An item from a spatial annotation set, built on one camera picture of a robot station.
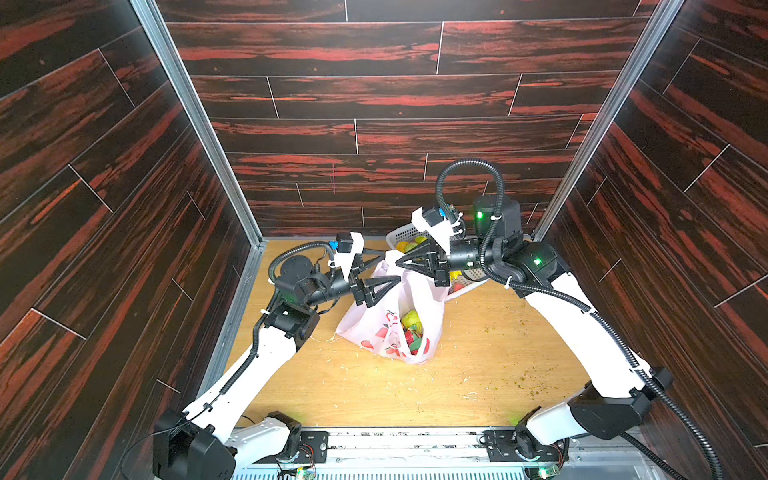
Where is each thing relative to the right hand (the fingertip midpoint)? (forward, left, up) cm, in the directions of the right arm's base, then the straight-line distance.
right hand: (401, 254), depth 59 cm
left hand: (-1, +2, -4) cm, 4 cm away
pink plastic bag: (-4, +5, -23) cm, 24 cm away
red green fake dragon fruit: (-8, -3, -21) cm, 23 cm away
